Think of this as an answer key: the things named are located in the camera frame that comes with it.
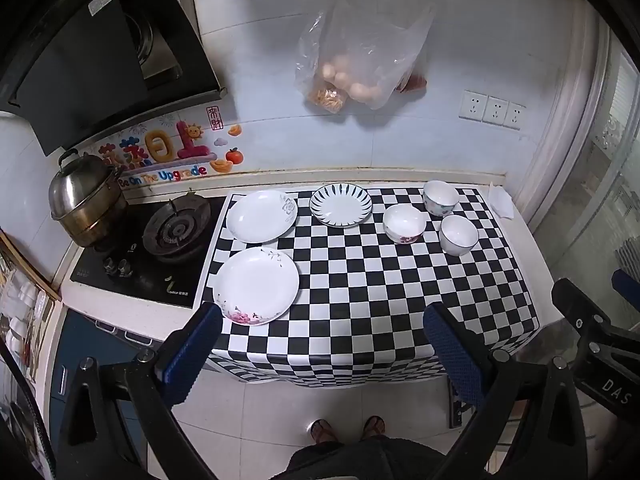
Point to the white bowl thin blue line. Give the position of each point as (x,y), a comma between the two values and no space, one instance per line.
(458,235)

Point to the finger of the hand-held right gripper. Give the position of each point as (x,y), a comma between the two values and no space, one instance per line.
(575,300)
(627,285)

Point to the white plate blue striped rim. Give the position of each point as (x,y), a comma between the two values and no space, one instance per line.
(341,206)

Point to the brown egg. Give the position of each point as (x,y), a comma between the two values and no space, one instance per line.
(330,70)
(343,80)
(363,91)

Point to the person's left foot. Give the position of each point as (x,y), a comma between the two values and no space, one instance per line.
(324,431)

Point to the person's right foot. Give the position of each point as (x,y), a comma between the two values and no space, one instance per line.
(374,427)

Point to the black white checkered mat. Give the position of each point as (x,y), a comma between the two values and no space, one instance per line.
(370,280)

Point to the colourful wall sticker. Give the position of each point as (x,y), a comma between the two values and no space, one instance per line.
(170,152)

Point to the white bowl blue flower print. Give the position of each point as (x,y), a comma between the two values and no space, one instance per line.
(440,197)

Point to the clear plastic bag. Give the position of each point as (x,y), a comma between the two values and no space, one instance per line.
(370,35)

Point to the black burner grate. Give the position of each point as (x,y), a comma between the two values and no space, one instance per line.
(175,230)

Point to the person's dark clothing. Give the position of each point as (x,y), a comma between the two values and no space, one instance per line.
(360,460)

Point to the orange snack packet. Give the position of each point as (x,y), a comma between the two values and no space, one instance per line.
(327,97)

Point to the glass sliding door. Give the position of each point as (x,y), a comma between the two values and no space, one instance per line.
(600,170)

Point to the white plate pink flower print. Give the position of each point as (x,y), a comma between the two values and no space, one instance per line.
(256,282)

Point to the blue kitchen cabinet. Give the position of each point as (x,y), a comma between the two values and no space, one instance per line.
(95,340)

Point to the white crumpled cloth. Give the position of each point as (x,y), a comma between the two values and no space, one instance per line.
(501,202)

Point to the wooden dish cupboard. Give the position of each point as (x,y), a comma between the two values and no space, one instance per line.
(22,310)

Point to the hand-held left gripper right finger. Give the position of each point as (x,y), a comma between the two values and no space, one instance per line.
(450,355)

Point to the white bowl pink flower print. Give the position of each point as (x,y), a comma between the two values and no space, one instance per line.
(404,222)

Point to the black range hood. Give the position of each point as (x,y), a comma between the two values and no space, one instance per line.
(75,60)

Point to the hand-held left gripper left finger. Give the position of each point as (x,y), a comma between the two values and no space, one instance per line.
(192,355)

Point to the white plate grey flower print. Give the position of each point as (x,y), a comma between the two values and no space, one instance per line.
(257,217)

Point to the black gas stove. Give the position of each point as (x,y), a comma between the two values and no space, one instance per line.
(145,282)

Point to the steel steamer pot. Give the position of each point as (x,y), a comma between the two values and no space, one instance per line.
(85,195)

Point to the person's foot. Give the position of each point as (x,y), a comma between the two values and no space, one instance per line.
(324,431)
(374,427)

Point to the white wall socket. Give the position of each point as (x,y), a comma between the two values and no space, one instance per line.
(515,115)
(495,110)
(473,105)

